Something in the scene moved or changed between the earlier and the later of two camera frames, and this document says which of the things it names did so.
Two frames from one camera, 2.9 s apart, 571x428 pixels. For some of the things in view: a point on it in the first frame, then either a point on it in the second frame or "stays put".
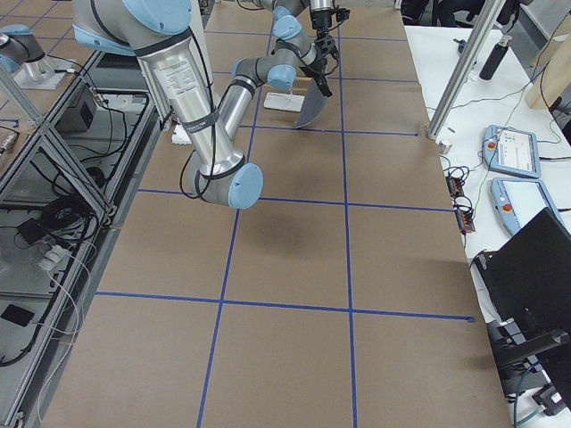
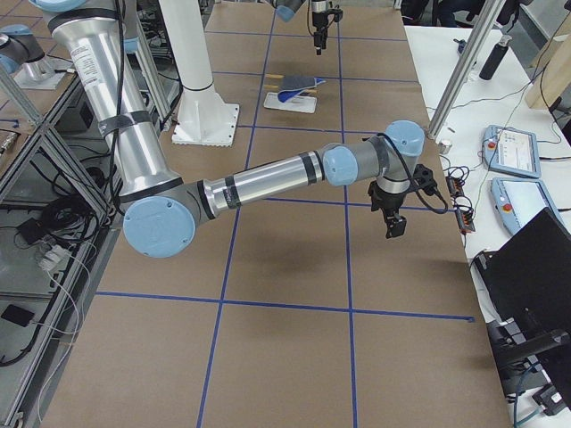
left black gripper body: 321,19 stays put
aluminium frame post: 490,17 stays put
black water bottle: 495,59 stays put
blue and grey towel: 314,102 → 288,94
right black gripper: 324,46 → 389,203
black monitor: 529,284 stays put
